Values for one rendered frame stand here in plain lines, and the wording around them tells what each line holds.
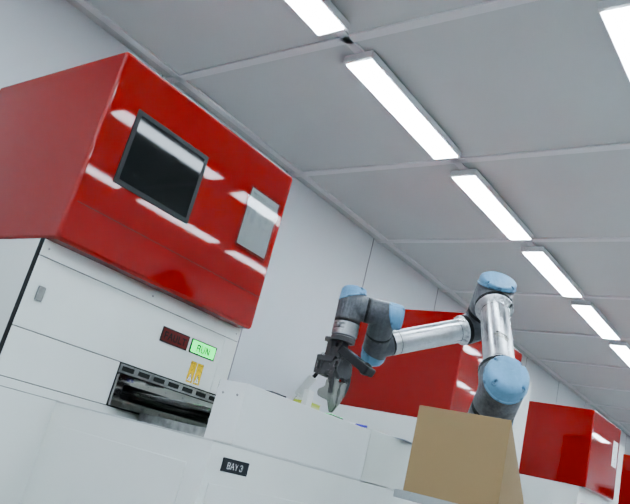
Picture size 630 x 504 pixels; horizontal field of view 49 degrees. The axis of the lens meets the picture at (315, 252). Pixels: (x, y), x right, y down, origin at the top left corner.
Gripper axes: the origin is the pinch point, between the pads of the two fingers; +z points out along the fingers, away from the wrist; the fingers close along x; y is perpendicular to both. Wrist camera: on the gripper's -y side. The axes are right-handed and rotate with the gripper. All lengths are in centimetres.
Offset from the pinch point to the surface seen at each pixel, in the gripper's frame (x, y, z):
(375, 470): -21.5, -4.0, 13.0
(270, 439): 27.4, -3.7, 13.0
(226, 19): -19, 128, -177
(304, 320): -225, 205, -85
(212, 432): 40.0, 3.3, 14.8
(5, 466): 53, 59, 35
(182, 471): 46, 3, 24
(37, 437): 47, 59, 26
